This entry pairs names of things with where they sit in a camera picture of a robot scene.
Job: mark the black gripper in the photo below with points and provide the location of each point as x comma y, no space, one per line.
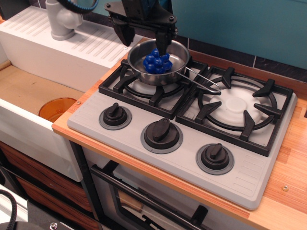
126,15

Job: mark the blue toy blueberry cluster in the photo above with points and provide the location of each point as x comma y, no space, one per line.
154,63

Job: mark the stainless steel pan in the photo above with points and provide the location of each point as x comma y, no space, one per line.
179,56

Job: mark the black blue robot arm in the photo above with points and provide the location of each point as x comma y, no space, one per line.
126,15

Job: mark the black left stove knob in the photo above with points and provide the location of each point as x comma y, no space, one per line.
115,117

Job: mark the black stove knob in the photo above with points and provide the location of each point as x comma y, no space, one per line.
115,117
161,137
215,159

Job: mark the black middle stove knob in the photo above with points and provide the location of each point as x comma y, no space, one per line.
161,137

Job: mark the black right stove knob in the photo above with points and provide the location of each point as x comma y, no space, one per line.
215,159

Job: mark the grey toy stove top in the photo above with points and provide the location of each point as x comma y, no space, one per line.
243,185

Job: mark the black left burner grate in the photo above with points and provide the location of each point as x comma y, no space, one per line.
164,100

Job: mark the black burner grate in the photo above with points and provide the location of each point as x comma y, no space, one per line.
164,100
246,112

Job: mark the grey toy faucet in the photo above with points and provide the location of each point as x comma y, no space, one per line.
63,22

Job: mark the white toy sink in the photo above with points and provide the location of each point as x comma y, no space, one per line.
35,69

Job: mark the orange plastic bowl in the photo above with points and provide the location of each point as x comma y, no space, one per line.
54,109

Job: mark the black right burner grate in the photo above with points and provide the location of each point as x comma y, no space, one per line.
246,112

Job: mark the toy oven door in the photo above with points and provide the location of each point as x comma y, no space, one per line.
143,204

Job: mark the wooden drawer front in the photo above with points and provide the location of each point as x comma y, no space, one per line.
55,193

